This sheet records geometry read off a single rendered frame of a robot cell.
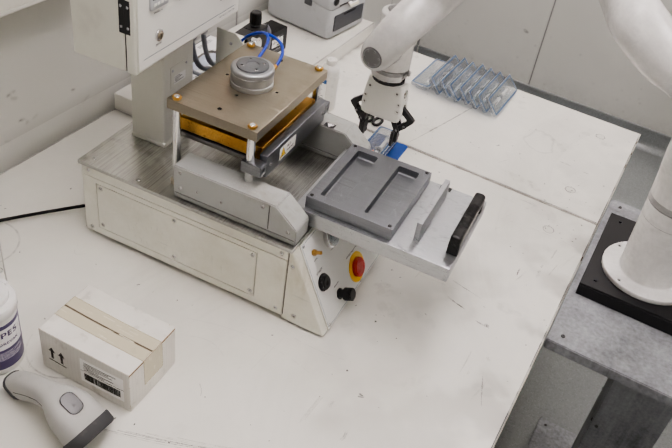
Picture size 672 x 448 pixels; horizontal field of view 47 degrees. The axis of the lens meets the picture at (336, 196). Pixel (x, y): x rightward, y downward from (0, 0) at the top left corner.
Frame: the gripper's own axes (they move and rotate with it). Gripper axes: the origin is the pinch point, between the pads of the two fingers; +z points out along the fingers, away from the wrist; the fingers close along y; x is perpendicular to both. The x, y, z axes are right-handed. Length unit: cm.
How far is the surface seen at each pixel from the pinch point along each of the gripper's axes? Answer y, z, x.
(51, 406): 11, 1, 98
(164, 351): 4, 2, 80
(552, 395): -63, 83, -24
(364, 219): -17, -16, 51
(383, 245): -21, -13, 52
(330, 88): 19.1, 0.8, -13.1
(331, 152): -0.6, -11.6, 30.0
